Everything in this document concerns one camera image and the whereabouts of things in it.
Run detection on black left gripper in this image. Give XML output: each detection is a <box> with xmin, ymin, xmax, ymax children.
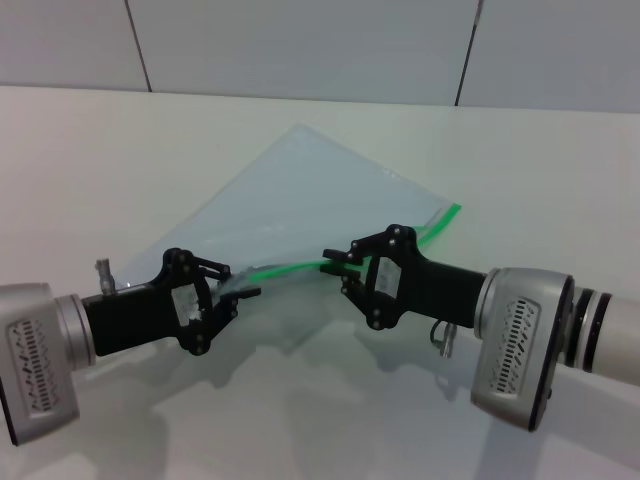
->
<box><xmin>81</xmin><ymin>246</ymin><xmax>263</xmax><ymax>358</ymax></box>

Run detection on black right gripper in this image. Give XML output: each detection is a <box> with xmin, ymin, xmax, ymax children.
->
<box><xmin>319</xmin><ymin>224</ymin><xmax>489</xmax><ymax>332</ymax></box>

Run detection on clear green-zip document bag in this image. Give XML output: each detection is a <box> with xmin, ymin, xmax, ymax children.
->
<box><xmin>119</xmin><ymin>122</ymin><xmax>464</xmax><ymax>356</ymax></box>

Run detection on silver cable plug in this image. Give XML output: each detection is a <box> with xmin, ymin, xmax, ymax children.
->
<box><xmin>428</xmin><ymin>319</ymin><xmax>459</xmax><ymax>358</ymax></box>
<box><xmin>94</xmin><ymin>257</ymin><xmax>119</xmax><ymax>297</ymax></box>

